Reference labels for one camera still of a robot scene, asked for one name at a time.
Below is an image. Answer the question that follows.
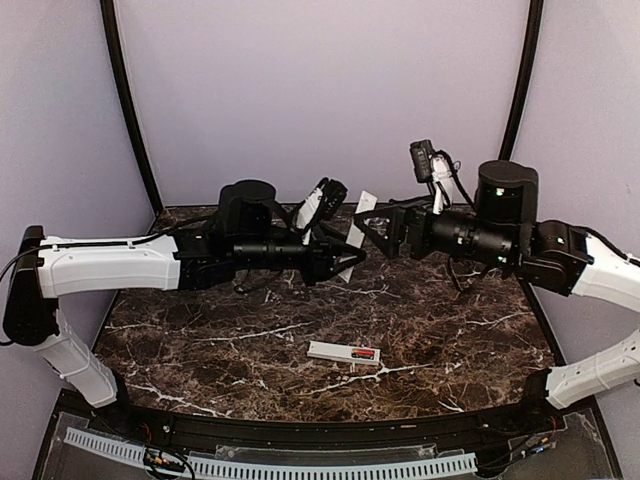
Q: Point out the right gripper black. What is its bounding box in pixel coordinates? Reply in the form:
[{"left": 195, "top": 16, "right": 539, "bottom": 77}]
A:
[{"left": 353, "top": 192, "right": 517, "bottom": 269}]

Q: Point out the white battery cover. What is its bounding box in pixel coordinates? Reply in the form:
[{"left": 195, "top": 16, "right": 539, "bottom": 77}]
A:
[{"left": 339, "top": 190, "right": 377, "bottom": 283}]

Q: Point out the white remote control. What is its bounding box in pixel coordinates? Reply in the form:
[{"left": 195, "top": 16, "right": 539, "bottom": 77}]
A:
[{"left": 307, "top": 341, "right": 380, "bottom": 366}]

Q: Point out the red battery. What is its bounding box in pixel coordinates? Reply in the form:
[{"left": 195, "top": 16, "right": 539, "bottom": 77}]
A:
[{"left": 351, "top": 349, "right": 376, "bottom": 359}]

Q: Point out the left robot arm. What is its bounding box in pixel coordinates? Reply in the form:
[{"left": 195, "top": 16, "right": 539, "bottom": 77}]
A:
[{"left": 2, "top": 178, "right": 366, "bottom": 436}]

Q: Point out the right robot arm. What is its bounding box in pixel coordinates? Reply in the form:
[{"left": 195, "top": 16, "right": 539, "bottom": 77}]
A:
[{"left": 355, "top": 160, "right": 639, "bottom": 311}]

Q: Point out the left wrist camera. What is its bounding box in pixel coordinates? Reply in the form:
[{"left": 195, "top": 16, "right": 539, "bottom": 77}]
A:
[{"left": 318, "top": 179, "right": 348, "bottom": 220}]

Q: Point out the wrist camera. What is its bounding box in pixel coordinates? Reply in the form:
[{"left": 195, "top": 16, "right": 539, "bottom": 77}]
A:
[
  {"left": 318, "top": 179, "right": 348, "bottom": 220},
  {"left": 409, "top": 139, "right": 435, "bottom": 184}
]

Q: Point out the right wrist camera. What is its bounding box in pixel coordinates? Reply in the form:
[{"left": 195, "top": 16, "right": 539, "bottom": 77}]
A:
[{"left": 409, "top": 139, "right": 435, "bottom": 184}]

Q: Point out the right black frame post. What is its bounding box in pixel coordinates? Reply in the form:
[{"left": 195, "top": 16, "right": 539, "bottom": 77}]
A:
[{"left": 498, "top": 0, "right": 544, "bottom": 161}]

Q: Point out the black frame post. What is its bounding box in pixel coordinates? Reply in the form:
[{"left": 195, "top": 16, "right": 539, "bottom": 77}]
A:
[
  {"left": 498, "top": 0, "right": 544, "bottom": 161},
  {"left": 99, "top": 0, "right": 164, "bottom": 215}
]

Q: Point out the black front rail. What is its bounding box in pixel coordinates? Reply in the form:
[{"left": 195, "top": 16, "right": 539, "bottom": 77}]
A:
[{"left": 54, "top": 389, "right": 595, "bottom": 466}]

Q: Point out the grey slotted cable duct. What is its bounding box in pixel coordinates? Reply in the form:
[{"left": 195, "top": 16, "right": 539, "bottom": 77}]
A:
[{"left": 64, "top": 427, "right": 478, "bottom": 479}]

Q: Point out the left black frame post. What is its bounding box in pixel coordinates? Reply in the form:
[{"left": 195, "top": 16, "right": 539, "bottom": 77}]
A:
[{"left": 99, "top": 0, "right": 164, "bottom": 215}]

